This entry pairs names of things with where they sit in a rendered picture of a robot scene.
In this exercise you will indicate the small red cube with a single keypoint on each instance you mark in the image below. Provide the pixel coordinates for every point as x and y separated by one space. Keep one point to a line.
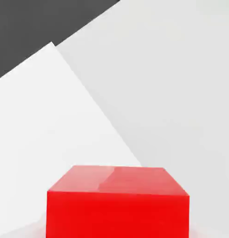
118 210

